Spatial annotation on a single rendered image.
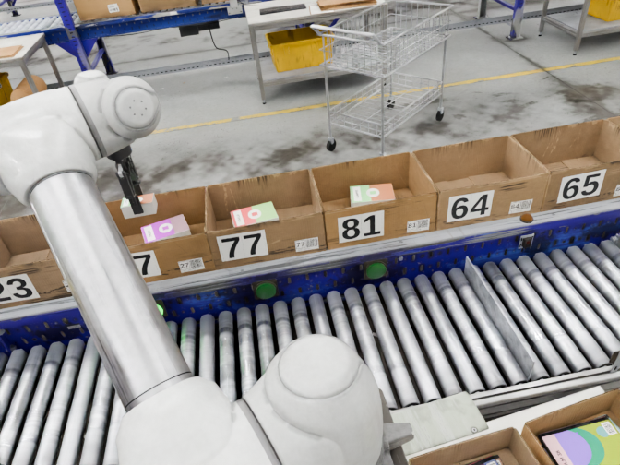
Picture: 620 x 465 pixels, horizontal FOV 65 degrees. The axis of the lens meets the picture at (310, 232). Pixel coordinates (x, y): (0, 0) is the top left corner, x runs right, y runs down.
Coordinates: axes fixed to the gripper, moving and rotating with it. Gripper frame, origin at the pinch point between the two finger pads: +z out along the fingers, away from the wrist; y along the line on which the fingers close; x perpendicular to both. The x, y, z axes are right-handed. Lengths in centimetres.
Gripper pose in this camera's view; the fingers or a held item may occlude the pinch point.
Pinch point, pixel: (137, 199)
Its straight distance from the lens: 166.2
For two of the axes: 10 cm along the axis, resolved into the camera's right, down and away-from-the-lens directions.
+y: 1.6, 6.0, -7.8
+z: 0.9, 7.8, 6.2
